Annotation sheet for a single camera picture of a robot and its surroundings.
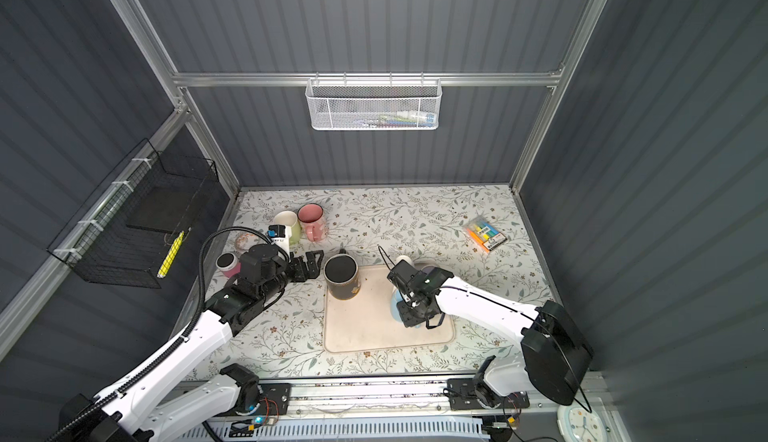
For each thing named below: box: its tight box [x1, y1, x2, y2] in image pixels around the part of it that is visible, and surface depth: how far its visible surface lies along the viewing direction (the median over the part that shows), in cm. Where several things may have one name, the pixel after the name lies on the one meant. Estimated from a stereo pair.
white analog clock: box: [557, 404, 608, 442], surface depth 69 cm
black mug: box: [323, 248, 361, 301], surface depth 87 cm
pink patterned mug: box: [297, 202, 327, 243], surface depth 101 cm
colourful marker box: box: [463, 221, 508, 253], surface depth 107 cm
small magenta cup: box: [215, 252, 242, 278], surface depth 95 cm
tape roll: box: [235, 233, 255, 251], surface depth 107 cm
